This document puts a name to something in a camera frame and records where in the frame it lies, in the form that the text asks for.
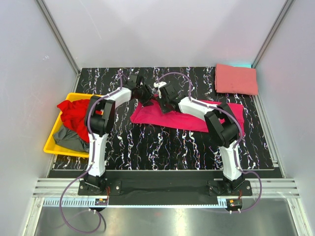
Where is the magenta pink t shirt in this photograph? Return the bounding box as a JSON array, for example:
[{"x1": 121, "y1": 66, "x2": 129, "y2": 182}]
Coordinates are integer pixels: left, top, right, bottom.
[{"x1": 129, "y1": 99, "x2": 246, "y2": 133}]

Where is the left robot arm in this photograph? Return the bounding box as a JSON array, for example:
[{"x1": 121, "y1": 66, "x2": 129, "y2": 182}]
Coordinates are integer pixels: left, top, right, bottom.
[{"x1": 83, "y1": 74, "x2": 153, "y2": 195}]

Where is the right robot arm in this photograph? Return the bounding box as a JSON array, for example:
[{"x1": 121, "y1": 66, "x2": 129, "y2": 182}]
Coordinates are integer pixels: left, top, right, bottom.
[{"x1": 154, "y1": 82, "x2": 245, "y2": 195}]

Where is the folded salmon pink t shirt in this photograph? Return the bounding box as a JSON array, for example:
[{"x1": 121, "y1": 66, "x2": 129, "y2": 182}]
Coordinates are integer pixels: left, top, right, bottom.
[{"x1": 215, "y1": 64, "x2": 258, "y2": 96}]

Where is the red t shirt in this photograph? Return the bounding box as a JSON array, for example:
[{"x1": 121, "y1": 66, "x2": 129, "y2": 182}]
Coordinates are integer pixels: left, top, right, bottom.
[{"x1": 57, "y1": 99, "x2": 90, "y2": 143}]

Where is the folded teal t shirt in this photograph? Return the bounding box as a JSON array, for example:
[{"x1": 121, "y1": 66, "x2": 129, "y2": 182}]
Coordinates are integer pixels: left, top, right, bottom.
[{"x1": 229, "y1": 62, "x2": 252, "y2": 68}]

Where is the grey t shirt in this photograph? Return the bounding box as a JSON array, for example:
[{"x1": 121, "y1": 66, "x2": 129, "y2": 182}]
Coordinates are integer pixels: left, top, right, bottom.
[{"x1": 53, "y1": 125, "x2": 90, "y2": 152}]

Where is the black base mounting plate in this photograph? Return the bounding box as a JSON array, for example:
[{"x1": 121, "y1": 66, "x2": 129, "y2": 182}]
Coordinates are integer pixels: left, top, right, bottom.
[{"x1": 37, "y1": 170, "x2": 284, "y2": 207}]

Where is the yellow plastic bin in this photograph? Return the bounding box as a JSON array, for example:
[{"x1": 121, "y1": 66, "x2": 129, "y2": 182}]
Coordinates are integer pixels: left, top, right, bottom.
[{"x1": 43, "y1": 92, "x2": 92, "y2": 158}]

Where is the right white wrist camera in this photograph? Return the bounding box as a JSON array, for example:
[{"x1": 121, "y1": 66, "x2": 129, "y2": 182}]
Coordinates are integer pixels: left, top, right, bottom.
[{"x1": 154, "y1": 82, "x2": 167, "y2": 98}]

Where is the left aluminium frame post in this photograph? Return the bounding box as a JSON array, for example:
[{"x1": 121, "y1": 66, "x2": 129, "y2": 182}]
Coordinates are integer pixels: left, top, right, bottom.
[{"x1": 35, "y1": 0, "x2": 81, "y2": 76}]

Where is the aluminium frame post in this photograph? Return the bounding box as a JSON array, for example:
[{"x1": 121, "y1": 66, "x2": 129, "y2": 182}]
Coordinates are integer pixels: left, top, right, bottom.
[
  {"x1": 35, "y1": 0, "x2": 81, "y2": 76},
  {"x1": 252, "y1": 0, "x2": 295, "y2": 69}
]

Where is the aluminium rail profile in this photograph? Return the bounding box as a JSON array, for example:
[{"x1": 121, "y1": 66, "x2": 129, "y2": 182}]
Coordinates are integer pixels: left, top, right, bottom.
[{"x1": 32, "y1": 178, "x2": 299, "y2": 208}]

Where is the right aluminium frame post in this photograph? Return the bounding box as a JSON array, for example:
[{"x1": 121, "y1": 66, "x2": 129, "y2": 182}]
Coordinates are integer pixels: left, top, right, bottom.
[{"x1": 252, "y1": 0, "x2": 295, "y2": 69}]

